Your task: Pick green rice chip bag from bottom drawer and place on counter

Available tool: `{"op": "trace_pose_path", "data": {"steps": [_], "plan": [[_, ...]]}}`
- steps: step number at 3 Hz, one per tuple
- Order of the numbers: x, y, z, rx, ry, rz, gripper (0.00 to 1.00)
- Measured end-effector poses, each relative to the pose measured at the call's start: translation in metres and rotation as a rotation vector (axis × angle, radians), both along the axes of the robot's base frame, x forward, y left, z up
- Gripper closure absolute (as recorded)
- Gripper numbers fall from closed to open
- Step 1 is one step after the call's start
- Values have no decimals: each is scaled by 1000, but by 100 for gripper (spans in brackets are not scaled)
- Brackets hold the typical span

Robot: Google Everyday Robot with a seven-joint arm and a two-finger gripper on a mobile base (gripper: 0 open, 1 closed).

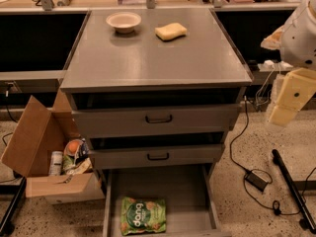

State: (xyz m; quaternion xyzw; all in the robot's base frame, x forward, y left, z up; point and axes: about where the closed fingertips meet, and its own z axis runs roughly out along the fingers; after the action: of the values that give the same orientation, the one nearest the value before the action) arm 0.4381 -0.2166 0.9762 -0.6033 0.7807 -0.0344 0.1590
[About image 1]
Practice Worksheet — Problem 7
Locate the black power cable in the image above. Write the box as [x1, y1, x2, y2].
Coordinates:
[228, 96, 301, 217]

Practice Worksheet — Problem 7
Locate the grey top drawer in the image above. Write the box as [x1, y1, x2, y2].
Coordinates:
[72, 104, 240, 138]

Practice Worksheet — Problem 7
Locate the white spray can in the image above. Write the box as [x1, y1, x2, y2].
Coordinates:
[48, 151, 63, 176]

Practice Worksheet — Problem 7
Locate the grey drawer cabinet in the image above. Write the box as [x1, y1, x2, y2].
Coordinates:
[60, 7, 254, 183]

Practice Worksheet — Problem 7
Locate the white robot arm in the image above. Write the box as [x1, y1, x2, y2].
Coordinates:
[261, 0, 316, 130]

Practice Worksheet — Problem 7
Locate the yellow sponge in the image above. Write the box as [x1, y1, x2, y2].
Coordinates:
[155, 23, 188, 41]

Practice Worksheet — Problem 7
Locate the grey middle drawer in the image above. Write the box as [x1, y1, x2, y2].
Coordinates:
[89, 144, 223, 169]

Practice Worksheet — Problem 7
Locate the grey drawer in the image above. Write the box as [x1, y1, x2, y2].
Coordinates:
[103, 165, 232, 237]
[89, 144, 223, 169]
[72, 104, 240, 138]

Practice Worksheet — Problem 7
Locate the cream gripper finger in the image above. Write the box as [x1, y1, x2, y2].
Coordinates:
[268, 106, 297, 127]

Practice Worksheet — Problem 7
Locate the white paper bowl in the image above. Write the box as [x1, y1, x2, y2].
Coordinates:
[106, 12, 141, 34]

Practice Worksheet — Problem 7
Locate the brown cardboard box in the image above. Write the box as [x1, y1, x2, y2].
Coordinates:
[1, 92, 104, 204]

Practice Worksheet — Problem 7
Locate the green rice chip bag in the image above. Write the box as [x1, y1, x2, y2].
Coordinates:
[120, 197, 166, 236]

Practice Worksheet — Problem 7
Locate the black power adapter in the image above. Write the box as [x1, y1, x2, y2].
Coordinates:
[245, 172, 268, 192]

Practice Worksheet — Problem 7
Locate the orange snack package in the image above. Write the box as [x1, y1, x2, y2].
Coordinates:
[64, 139, 89, 164]

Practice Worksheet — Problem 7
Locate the black left floor bar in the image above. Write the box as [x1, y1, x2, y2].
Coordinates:
[0, 178, 26, 237]

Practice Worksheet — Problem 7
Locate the grey bottom drawer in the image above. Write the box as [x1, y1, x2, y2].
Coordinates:
[103, 165, 232, 237]

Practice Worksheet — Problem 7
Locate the black metal floor bar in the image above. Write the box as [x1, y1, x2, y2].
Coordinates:
[272, 149, 316, 234]

